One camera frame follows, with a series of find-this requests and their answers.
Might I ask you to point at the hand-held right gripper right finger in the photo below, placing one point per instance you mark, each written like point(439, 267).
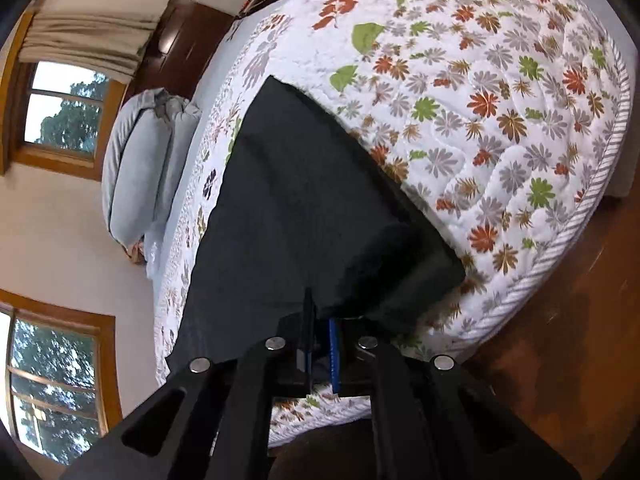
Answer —
point(334, 355)

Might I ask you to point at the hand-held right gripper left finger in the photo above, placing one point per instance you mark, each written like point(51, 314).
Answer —
point(299, 360)

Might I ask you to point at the black pants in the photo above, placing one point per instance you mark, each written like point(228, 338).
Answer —
point(300, 185)

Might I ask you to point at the brown patterned cloth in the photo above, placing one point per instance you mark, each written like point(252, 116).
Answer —
point(136, 252)

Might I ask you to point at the light blue pillows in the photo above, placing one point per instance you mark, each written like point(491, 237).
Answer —
point(145, 160)

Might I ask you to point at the grey bed sheet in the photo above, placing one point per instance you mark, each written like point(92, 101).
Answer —
point(210, 85)

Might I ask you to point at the floral quilted bedspread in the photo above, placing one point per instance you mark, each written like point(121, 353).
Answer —
point(475, 85)

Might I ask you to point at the dark wooden headboard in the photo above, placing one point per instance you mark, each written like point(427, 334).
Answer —
point(185, 45)

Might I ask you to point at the beige curtain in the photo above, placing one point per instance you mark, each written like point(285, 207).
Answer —
point(90, 30)

